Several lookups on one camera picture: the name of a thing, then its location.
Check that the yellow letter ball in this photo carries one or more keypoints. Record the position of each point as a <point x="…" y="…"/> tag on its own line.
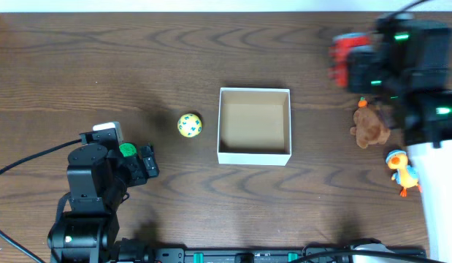
<point x="189" y="125"/>

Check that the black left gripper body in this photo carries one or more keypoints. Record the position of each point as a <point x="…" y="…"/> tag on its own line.
<point x="139" y="166"/>

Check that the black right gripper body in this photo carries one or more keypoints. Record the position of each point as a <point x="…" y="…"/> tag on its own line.
<point x="357" y="68"/>

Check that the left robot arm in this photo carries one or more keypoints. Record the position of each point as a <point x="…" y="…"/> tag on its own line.
<point x="99" y="174"/>

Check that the green ribbed disc toy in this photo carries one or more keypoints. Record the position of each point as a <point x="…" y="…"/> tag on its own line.
<point x="128" y="149"/>

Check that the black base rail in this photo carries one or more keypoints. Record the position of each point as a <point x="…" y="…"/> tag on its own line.
<point x="368" y="250"/>

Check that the red toy car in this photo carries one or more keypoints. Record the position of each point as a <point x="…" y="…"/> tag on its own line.
<point x="341" y="47"/>

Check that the white cardboard box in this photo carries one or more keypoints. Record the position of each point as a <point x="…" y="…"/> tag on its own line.
<point x="254" y="126"/>

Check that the orange plush duck toy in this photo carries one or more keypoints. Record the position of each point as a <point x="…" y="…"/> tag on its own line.
<point x="405" y="175"/>

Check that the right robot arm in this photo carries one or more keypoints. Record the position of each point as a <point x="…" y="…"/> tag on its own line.
<point x="409" y="71"/>

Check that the brown plush bear toy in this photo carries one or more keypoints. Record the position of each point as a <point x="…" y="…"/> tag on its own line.
<point x="369" y="128"/>

